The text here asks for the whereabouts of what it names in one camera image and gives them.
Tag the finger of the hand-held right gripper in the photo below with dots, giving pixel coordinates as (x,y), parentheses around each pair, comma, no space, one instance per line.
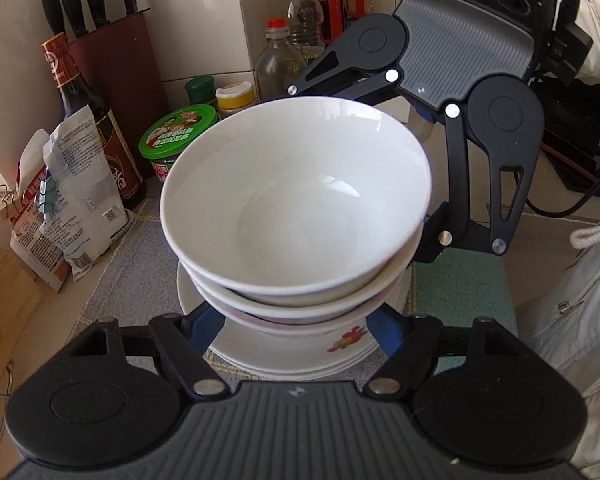
(350,89)
(432,245)

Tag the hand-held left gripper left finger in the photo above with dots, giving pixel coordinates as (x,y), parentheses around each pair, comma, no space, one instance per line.
(205,325)

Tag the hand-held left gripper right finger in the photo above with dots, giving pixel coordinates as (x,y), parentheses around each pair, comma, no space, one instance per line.
(380,330)

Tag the clear bottle with red cap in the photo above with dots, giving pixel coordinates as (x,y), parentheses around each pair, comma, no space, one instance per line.
(279,65)

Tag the gold capped red label bottle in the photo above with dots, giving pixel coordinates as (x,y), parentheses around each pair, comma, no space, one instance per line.
(330,10)

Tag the clear bottle with dark seeds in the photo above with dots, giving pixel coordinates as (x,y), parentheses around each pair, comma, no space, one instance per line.
(304,15)

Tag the grey and teal checked cloth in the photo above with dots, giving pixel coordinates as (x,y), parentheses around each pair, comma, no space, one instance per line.
(130,270)

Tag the yellow capped spice jar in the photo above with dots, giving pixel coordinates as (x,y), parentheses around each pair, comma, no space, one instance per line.
(235,99)

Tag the green capped spice jar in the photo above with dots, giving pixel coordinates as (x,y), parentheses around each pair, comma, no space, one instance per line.
(200,89)

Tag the person's white jacket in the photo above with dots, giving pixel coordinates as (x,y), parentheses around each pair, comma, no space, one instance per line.
(580,320)

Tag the green lidded tub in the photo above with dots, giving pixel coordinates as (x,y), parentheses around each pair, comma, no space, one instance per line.
(175,130)

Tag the white printed bag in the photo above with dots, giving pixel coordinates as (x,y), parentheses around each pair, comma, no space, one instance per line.
(77,195)

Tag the red printed paper bag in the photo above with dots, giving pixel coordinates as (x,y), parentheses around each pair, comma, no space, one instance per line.
(32,240)

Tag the wooden cutting board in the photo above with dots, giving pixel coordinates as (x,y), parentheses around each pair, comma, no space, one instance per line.
(0,290)

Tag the dark red knife block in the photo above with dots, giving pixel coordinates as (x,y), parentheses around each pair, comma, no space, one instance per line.
(125,75)

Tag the metal binder clip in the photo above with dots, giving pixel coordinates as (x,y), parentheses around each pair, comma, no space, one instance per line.
(7,195)

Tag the dark sauce bottle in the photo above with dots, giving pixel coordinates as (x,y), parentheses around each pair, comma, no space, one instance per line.
(90,105)

